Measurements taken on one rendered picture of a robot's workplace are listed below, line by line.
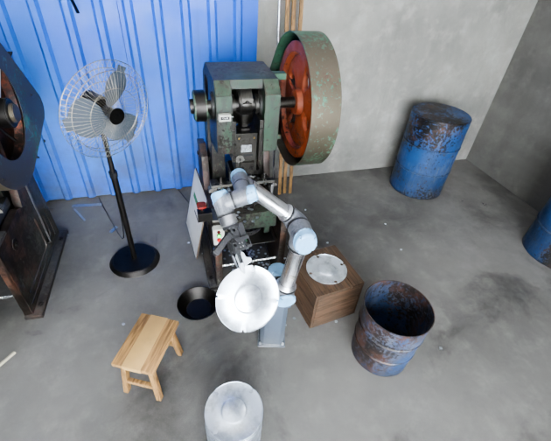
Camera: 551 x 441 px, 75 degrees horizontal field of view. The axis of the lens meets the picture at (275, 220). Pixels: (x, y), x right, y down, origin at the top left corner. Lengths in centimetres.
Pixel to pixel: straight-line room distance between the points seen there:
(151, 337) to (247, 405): 67
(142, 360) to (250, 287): 87
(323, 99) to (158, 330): 161
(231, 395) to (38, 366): 129
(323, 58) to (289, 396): 198
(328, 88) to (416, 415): 197
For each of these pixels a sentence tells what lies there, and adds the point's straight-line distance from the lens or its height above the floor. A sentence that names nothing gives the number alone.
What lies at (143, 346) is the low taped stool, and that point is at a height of 33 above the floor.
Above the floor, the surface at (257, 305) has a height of 92.
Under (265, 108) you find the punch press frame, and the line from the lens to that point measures 226.
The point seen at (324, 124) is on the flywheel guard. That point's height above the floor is 135.
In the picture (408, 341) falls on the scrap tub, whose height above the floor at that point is 43.
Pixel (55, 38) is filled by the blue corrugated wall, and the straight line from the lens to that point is 342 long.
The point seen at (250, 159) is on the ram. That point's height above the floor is 98.
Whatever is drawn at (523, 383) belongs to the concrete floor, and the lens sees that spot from 303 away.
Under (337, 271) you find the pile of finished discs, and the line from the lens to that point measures 258.
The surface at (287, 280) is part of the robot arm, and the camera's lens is 190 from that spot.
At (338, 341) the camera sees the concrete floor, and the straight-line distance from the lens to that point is 266.
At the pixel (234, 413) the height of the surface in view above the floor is 32.
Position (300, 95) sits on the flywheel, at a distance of 239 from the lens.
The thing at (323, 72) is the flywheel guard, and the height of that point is 161.
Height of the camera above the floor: 218
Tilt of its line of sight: 39 degrees down
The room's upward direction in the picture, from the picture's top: 5 degrees clockwise
